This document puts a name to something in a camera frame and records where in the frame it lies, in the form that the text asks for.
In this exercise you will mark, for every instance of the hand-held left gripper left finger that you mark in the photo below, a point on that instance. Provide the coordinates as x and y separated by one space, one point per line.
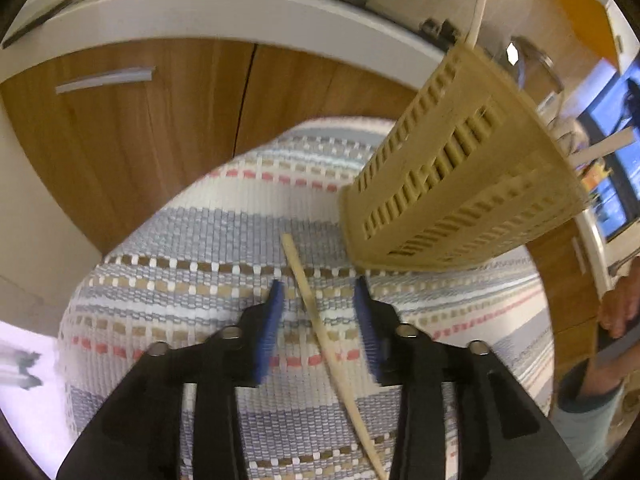
271 330

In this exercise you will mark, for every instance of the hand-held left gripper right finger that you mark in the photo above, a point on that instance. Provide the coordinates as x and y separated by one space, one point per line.
367 330

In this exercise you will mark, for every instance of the wooden chopstick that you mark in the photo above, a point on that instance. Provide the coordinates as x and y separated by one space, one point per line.
479 5
600 149
318 325

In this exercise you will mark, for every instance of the beige plastic utensil basket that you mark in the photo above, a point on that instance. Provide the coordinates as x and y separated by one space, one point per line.
450 185

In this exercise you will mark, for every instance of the shiny metal spoon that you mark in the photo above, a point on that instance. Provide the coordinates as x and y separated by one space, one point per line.
537 67

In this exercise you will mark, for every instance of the person's right forearm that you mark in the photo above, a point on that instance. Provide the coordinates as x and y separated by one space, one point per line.
585 420

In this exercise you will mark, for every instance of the person's right hand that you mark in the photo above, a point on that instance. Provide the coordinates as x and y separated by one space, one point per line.
622 300

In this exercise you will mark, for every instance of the wooden cabinet door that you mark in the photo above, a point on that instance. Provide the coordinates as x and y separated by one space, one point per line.
320 90
565 300
125 150

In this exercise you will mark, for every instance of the striped woven mat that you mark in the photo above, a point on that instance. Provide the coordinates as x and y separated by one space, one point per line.
200 240

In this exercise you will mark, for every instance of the blue lit screen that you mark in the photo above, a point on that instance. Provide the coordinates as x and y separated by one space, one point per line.
615 200

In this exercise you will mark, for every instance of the small dark object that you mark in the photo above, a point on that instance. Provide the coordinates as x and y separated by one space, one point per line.
440 30

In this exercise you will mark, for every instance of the white countertop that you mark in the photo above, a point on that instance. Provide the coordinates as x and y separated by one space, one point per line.
200 15

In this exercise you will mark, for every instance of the orange cabinet door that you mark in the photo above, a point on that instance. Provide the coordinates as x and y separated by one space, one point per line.
575 15

